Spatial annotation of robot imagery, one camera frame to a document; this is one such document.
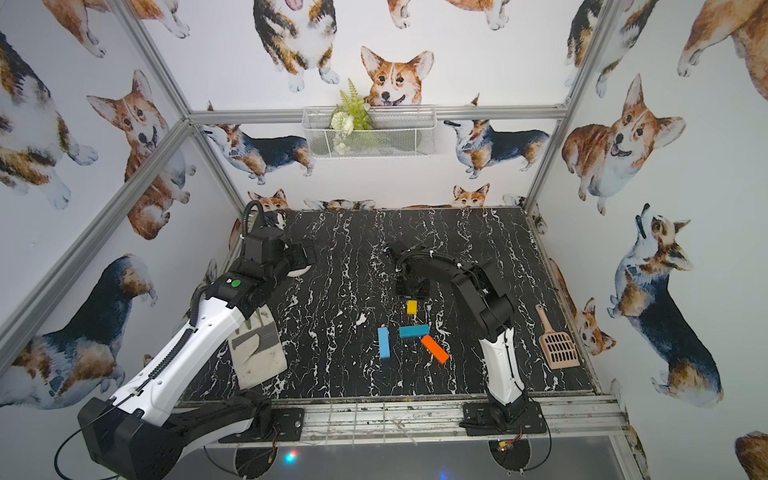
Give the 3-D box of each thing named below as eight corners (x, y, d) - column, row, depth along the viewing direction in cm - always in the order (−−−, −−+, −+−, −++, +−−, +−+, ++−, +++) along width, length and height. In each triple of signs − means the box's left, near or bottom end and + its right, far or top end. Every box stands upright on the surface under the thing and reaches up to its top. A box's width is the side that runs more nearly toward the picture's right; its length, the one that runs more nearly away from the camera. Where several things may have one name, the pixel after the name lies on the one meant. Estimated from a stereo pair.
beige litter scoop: (547, 368, 84) (551, 365, 82) (529, 308, 96) (532, 304, 94) (579, 368, 84) (583, 365, 82) (557, 308, 96) (561, 304, 94)
